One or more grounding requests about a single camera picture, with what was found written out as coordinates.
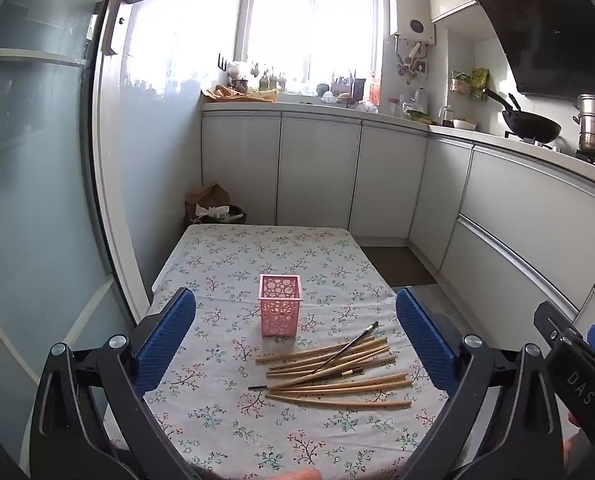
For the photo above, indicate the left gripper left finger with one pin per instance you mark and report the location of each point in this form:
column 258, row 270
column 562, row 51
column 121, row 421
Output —
column 90, row 419

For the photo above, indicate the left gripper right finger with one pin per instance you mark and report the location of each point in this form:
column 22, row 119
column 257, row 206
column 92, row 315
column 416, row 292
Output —
column 500, row 420

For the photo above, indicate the wooden chopstick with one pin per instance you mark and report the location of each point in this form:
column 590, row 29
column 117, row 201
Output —
column 341, row 405
column 327, row 357
column 348, row 357
column 315, row 353
column 375, row 358
column 322, row 374
column 348, row 389
column 347, row 383

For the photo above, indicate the black chopstick gold band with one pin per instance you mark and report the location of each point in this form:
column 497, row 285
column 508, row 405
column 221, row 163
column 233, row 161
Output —
column 360, row 339

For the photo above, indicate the person's right hand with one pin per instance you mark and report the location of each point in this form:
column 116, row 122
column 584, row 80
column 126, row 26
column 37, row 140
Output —
column 575, row 448

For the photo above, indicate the person's left hand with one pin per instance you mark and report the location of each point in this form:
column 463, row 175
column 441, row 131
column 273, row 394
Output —
column 301, row 474

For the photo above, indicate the white lower cabinets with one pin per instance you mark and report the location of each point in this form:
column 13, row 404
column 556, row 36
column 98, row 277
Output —
column 501, row 225

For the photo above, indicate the glass sliding door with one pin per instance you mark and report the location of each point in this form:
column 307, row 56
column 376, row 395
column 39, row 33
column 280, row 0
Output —
column 56, row 283

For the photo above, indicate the floral tablecloth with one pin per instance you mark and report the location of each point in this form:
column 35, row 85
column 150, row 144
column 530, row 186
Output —
column 202, row 402

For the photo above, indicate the black wok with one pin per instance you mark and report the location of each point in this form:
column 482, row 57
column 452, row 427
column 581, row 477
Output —
column 525, row 125

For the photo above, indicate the white bowl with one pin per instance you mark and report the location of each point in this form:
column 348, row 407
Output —
column 464, row 124

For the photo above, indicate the pink perforated holder basket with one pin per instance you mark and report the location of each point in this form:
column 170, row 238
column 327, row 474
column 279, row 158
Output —
column 280, row 298

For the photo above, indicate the black trash bin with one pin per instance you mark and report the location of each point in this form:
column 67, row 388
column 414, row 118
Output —
column 222, row 214

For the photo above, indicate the green snack bags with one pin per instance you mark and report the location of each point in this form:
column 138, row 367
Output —
column 470, row 84

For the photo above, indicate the black range hood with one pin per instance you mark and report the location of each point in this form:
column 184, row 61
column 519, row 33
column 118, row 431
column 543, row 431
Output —
column 549, row 44

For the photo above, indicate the countertop clutter basket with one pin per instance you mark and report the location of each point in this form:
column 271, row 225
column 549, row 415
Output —
column 348, row 89

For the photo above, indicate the white water heater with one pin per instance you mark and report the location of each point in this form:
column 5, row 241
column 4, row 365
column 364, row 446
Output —
column 411, row 20

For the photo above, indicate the window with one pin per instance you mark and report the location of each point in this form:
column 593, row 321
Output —
column 295, row 45

